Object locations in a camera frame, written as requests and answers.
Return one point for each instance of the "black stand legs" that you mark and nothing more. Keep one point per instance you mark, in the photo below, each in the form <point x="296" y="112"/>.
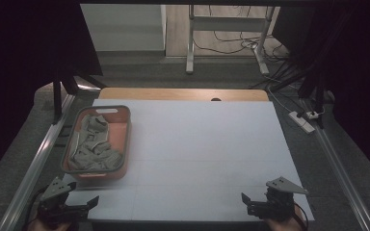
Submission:
<point x="319" y="96"/>
<point x="57" y="102"/>

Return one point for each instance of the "black curtain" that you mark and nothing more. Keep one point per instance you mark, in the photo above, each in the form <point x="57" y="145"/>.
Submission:
<point x="359" y="80"/>
<point x="22" y="64"/>

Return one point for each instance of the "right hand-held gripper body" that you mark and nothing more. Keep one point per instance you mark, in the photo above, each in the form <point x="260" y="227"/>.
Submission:
<point x="277" y="200"/>

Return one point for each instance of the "grey cloth garment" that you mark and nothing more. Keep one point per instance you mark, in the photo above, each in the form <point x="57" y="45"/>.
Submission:
<point x="93" y="150"/>

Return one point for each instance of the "white power strip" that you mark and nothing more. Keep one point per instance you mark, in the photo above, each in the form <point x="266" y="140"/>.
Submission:
<point x="301" y="122"/>

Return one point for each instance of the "pink basket with grey rim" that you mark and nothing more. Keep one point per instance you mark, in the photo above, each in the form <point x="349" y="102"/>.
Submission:
<point x="118" y="134"/>

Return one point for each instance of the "wooden table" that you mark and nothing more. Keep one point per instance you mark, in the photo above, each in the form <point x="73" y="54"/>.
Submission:
<point x="173" y="94"/>

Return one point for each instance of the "white metal stand frame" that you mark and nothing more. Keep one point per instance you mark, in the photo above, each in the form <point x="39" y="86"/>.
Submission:
<point x="190" y="45"/>

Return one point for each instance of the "person's left hand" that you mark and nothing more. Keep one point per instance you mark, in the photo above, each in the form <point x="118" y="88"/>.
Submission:
<point x="49" y="226"/>

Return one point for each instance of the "aluminium rail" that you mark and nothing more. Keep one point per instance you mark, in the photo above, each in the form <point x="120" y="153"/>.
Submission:
<point x="37" y="160"/>
<point x="340" y="173"/>

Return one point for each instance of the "white plug adapter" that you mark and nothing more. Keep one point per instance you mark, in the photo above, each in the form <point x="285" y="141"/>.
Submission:
<point x="313" y="114"/>

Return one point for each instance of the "white cabinet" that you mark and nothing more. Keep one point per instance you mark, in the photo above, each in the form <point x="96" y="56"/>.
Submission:
<point x="125" y="29"/>

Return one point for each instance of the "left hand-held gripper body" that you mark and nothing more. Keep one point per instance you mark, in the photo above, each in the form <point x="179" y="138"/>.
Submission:
<point x="55" y="192"/>

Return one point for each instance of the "person's right hand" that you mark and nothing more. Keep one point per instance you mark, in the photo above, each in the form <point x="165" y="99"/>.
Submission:
<point x="285" y="224"/>

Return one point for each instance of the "white table board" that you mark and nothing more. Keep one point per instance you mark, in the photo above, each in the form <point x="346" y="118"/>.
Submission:
<point x="205" y="144"/>

